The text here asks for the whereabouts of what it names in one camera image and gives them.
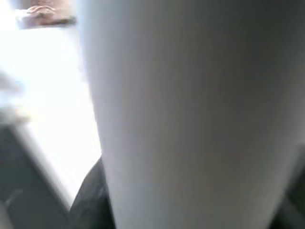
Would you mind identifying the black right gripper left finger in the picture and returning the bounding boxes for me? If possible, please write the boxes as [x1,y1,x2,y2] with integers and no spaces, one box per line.
[69,156,116,229]

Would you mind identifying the white plastic table leg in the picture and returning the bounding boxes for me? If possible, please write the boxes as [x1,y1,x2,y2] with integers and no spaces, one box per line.
[77,0,305,229]

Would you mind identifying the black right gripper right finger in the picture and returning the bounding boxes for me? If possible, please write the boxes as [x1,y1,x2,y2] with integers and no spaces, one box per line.
[280,143,305,229]

